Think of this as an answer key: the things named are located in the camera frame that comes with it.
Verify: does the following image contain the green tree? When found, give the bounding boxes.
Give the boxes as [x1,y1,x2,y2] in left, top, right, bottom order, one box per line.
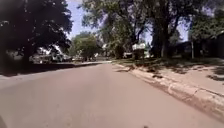
[68,31,104,62]

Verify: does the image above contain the grey asphalt road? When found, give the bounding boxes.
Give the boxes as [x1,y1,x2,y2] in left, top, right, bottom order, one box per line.
[0,62,224,128]

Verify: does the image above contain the grass verge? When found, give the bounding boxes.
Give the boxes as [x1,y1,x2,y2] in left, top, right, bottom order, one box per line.
[111,57,224,72]

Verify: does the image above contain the large trees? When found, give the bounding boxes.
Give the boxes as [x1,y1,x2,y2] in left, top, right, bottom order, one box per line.
[79,0,224,60]

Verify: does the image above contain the vehicle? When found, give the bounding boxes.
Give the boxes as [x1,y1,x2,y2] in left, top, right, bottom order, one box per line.
[31,52,73,65]

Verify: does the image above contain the pale concrete kerb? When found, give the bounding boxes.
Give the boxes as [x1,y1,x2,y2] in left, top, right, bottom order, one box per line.
[114,63,224,118]

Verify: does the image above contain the pale pole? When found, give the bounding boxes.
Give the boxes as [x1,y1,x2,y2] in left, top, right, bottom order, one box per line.
[190,39,195,60]

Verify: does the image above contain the pale driveway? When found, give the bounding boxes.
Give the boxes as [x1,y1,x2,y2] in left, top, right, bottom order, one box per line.
[151,64,224,98]

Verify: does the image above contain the grass lawn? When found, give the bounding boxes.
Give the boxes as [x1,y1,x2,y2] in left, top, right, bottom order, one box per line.
[0,61,101,78]

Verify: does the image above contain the large dark tree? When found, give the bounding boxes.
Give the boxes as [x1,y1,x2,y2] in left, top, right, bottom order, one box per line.
[0,0,74,67]

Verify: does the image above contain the dark building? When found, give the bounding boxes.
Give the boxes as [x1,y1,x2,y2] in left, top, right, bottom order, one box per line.
[172,31,224,60]

